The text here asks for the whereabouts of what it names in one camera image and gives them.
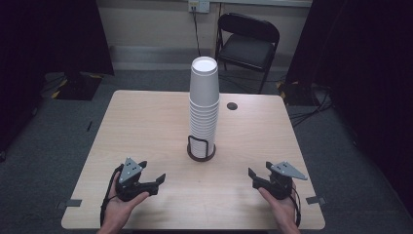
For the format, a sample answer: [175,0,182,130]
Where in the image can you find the person's right hand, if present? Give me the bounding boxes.
[257,186,298,228]

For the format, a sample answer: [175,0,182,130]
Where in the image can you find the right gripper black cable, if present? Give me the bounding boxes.
[289,189,302,228]

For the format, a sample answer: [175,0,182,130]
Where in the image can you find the black power cable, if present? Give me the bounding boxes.
[192,6,203,58]

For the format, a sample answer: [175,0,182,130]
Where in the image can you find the grey tape strip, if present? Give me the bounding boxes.
[56,198,83,210]
[305,195,327,206]

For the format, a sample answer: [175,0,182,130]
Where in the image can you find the person's left hand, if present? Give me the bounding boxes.
[102,179,150,230]

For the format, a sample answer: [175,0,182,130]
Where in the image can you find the black stand base plate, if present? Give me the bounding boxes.
[42,71,105,101]

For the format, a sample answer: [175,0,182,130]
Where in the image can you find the white wall socket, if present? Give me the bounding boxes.
[188,0,211,15]

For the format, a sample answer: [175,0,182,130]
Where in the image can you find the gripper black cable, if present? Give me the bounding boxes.
[289,189,302,228]
[99,164,125,227]

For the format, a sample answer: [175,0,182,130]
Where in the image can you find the black folding chair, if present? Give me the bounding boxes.
[214,12,281,96]

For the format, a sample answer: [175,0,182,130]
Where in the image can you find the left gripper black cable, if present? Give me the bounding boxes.
[99,164,125,227]

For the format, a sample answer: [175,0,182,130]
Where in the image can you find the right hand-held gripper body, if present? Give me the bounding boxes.
[267,161,309,200]

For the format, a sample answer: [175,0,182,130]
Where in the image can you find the stack of white paper cups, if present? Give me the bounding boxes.
[188,98,220,159]

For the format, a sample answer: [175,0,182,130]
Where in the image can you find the black floor cables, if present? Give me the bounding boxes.
[280,81,335,129]

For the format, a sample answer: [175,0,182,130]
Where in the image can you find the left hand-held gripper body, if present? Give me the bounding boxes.
[115,157,150,202]

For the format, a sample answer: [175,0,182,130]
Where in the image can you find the black curtain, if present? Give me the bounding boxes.
[285,0,413,208]
[0,0,115,154]

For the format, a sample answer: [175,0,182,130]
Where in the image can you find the black wire cup holder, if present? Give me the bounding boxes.
[186,135,217,163]

